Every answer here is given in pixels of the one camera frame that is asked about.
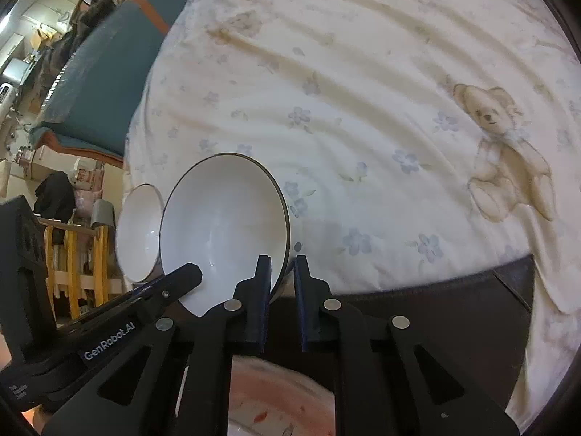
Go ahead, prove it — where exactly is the white bowl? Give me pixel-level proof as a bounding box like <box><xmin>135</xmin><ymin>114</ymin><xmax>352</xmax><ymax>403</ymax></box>
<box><xmin>115</xmin><ymin>183</ymin><xmax>163</xmax><ymax>283</ymax></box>
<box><xmin>159</xmin><ymin>153</ymin><xmax>291</xmax><ymax>317</ymax></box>

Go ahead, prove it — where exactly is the pink strawberry plate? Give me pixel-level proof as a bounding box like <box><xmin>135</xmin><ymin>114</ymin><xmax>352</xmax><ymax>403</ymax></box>
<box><xmin>174</xmin><ymin>355</ymin><xmax>337</xmax><ymax>436</ymax></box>

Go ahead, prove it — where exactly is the person's left hand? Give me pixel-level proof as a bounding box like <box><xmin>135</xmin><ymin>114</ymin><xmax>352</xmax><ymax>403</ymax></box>
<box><xmin>1</xmin><ymin>334</ymin><xmax>54</xmax><ymax>435</ymax></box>

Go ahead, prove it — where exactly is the black tray board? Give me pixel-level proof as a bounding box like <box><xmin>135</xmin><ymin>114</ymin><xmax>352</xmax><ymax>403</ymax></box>
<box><xmin>267</xmin><ymin>253</ymin><xmax>537</xmax><ymax>412</ymax></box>

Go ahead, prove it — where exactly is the white floral bed sheet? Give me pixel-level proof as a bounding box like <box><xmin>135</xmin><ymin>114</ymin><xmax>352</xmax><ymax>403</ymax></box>
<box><xmin>124</xmin><ymin>0</ymin><xmax>580</xmax><ymax>430</ymax></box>

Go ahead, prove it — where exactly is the camouflage jacket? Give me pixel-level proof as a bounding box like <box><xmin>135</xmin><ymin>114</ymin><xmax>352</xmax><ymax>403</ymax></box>
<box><xmin>34</xmin><ymin>0</ymin><xmax>116</xmax><ymax>100</ymax></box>

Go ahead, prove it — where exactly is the teal bed frame padding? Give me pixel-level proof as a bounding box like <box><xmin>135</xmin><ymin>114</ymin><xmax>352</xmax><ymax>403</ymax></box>
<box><xmin>29</xmin><ymin>0</ymin><xmax>187</xmax><ymax>167</ymax></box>

